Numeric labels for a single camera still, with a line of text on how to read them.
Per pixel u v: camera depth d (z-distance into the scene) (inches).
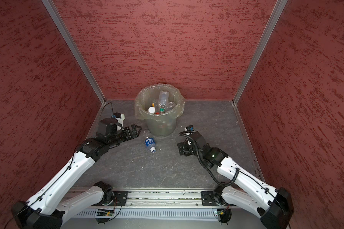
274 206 15.3
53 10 28.4
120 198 29.1
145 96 35.3
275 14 29.1
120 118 26.6
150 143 35.4
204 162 21.2
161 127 35.0
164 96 35.9
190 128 26.3
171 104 34.1
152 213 30.5
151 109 30.0
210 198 29.2
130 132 25.7
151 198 29.8
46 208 15.1
